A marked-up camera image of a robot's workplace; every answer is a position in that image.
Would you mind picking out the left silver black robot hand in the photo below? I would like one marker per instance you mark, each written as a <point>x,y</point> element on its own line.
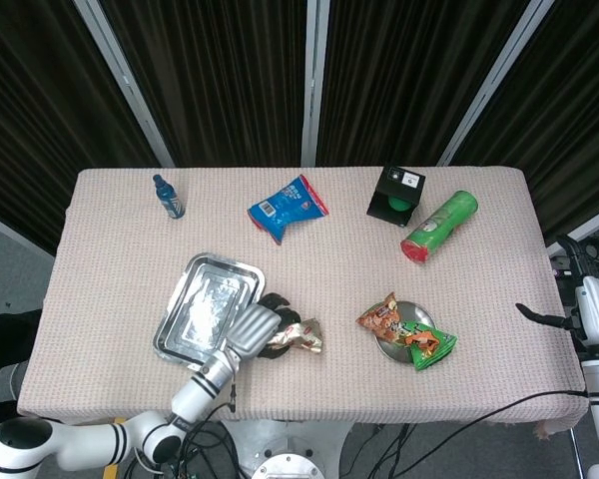
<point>254,329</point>

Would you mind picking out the gold red snack bag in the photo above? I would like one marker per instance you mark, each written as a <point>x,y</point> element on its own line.
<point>304,335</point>

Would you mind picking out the orange green snack bag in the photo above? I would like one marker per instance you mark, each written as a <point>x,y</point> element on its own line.
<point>419,341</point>

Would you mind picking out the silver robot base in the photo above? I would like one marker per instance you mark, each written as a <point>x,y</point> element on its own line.
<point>284,449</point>

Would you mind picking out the black power strip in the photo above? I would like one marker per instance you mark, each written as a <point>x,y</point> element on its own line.
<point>560,273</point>

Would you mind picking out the rectangular steel tray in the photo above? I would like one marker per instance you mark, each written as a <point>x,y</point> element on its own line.
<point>204,309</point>

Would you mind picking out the pink woven tablecloth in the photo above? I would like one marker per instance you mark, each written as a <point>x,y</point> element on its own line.
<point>329,389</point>

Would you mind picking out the blue snack bag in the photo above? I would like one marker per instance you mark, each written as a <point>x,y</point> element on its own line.
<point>287,207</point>

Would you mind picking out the blue spray bottle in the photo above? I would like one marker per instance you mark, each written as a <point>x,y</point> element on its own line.
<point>171,202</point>

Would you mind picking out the round steel plate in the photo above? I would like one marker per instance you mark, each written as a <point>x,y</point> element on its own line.
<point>415,312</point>

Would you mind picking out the green chips can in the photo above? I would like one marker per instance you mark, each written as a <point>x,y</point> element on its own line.
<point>441,224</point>

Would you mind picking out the dark pleated curtain panel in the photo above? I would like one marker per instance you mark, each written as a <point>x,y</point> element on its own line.
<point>219,80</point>
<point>404,80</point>
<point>45,115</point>
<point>569,125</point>

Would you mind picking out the green ball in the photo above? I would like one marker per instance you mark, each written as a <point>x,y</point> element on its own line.
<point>398,203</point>

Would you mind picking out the black open box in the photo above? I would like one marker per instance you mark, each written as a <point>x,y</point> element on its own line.
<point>404,182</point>

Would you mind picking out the person in dark clothes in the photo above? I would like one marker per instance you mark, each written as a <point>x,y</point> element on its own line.
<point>5,344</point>

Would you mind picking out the white partition rail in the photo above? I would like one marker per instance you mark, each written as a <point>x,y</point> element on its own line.
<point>594,224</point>
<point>15,233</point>

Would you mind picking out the white partition post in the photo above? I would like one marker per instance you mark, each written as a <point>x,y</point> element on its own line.
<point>494,82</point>
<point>315,80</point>
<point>125,82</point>

